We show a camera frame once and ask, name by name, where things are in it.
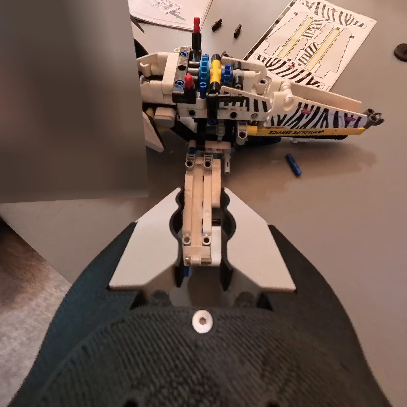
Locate blue lego pin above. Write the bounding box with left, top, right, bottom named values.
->
left=285, top=154, right=302, bottom=177

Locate lego instruction booklet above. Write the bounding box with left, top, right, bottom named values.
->
left=129, top=0, right=213, bottom=32

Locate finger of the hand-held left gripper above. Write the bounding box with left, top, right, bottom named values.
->
left=144, top=107, right=165, bottom=152

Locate white lego skid assembly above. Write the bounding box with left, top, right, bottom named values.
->
left=182, top=152, right=230, bottom=276

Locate zebra striped lego helicopter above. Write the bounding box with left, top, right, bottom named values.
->
left=137, top=17, right=385, bottom=175

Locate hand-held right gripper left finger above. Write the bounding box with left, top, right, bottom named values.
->
left=109, top=187, right=188, bottom=293

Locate zebra sticker sheet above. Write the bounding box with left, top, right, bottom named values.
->
left=243, top=0, right=377, bottom=91

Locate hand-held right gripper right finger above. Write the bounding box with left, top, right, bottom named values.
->
left=219, top=187, right=297, bottom=294

